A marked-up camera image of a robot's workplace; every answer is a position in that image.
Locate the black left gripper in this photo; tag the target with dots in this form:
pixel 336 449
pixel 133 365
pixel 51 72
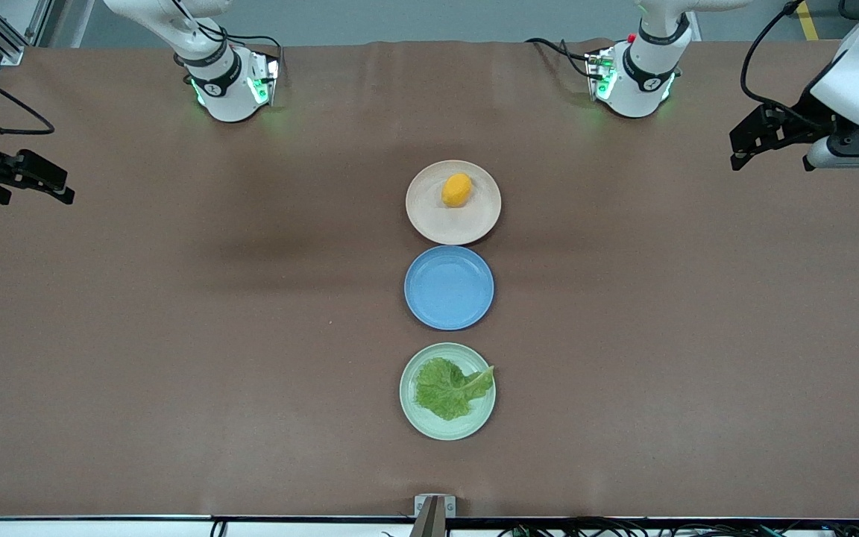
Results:
pixel 804 113

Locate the yellow lemon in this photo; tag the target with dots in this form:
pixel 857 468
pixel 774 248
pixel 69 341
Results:
pixel 457 191

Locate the green lettuce leaf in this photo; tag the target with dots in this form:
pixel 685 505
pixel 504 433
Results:
pixel 444 389

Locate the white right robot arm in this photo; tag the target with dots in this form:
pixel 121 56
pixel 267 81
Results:
pixel 221 89

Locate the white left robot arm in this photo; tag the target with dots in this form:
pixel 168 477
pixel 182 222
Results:
pixel 634 86

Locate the brown table cover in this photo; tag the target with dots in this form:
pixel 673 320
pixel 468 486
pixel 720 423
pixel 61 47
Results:
pixel 176 335

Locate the beige round plate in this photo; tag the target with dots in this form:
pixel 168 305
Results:
pixel 437 220

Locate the blue round plate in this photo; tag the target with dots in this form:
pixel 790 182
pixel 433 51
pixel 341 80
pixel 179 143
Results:
pixel 449 288

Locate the pale green round plate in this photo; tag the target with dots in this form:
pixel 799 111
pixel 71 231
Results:
pixel 444 429

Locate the aluminium frame profile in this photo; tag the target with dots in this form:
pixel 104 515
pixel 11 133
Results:
pixel 8 33

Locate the metal bracket with green light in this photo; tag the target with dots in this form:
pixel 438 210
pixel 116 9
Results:
pixel 599 74
pixel 264 78

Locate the grey metal camera mount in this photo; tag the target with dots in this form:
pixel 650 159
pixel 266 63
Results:
pixel 434 511

